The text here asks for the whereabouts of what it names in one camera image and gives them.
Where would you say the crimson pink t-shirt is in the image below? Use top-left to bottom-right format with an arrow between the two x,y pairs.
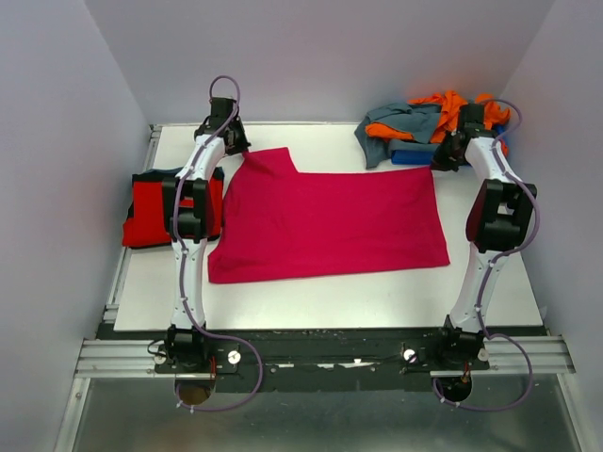
207,148 -> 450,284

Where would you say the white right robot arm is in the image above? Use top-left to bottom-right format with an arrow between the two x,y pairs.
430,100 -> 539,369

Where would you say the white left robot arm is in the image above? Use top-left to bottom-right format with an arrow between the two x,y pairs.
162,97 -> 249,372

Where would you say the grey-blue t-shirt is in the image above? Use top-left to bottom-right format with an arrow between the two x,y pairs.
354,103 -> 441,170

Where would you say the blue plastic bin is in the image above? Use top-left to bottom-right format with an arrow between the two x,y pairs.
390,125 -> 509,166

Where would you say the orange t-shirt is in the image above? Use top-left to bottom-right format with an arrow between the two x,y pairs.
365,89 -> 513,156

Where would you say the folded teal t-shirt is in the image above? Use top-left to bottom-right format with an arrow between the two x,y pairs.
153,167 -> 183,176

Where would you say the folded red t-shirt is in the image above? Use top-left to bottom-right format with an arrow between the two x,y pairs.
122,176 -> 224,249

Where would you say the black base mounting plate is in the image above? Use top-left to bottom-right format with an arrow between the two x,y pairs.
147,327 -> 489,394

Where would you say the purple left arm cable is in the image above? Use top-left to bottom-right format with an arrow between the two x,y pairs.
169,75 -> 265,414

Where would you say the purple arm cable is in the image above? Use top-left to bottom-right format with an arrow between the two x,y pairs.
432,98 -> 541,412
169,75 -> 265,414

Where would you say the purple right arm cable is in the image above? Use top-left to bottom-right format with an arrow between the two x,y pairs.
432,98 -> 541,412

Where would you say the aluminium extrusion rail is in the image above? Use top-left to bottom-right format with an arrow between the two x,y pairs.
75,336 -> 576,379

